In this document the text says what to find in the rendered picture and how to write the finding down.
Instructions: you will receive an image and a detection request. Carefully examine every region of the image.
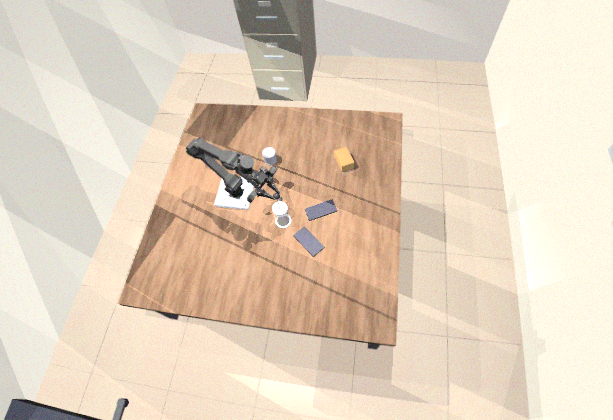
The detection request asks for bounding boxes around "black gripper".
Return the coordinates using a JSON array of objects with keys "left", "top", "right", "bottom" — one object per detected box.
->
[{"left": 245, "top": 166, "right": 280, "bottom": 203}]

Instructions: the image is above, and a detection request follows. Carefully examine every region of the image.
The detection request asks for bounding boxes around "tan rectangular block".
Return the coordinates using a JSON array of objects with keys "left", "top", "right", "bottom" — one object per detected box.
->
[{"left": 334, "top": 147, "right": 354, "bottom": 172}]

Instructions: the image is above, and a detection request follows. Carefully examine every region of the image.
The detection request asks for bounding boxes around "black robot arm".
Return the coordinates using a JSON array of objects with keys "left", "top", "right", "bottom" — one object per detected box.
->
[{"left": 186, "top": 138, "right": 268, "bottom": 200}]

